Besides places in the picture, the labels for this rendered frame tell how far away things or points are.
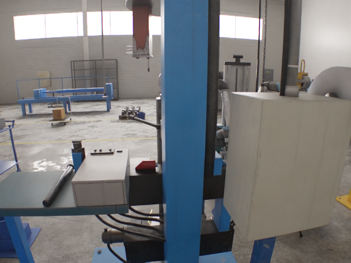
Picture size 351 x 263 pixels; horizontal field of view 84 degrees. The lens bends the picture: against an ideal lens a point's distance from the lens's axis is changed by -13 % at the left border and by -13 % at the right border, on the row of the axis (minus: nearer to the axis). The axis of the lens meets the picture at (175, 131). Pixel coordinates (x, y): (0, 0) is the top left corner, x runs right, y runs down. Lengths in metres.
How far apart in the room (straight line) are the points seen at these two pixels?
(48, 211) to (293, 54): 1.13
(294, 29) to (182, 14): 0.46
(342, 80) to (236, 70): 2.30
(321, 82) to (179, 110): 0.54
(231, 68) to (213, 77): 1.87
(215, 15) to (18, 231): 1.58
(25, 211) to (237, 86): 2.62
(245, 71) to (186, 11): 2.10
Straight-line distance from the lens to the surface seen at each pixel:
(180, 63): 0.92
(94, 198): 1.05
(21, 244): 1.60
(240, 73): 3.00
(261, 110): 0.54
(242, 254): 2.35
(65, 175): 1.33
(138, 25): 1.47
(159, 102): 1.40
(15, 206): 1.22
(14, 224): 1.52
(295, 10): 0.69
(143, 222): 1.81
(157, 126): 1.19
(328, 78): 0.82
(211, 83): 1.11
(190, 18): 0.95
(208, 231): 1.60
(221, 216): 1.53
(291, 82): 0.67
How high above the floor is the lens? 1.63
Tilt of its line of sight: 15 degrees down
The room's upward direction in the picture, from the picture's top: straight up
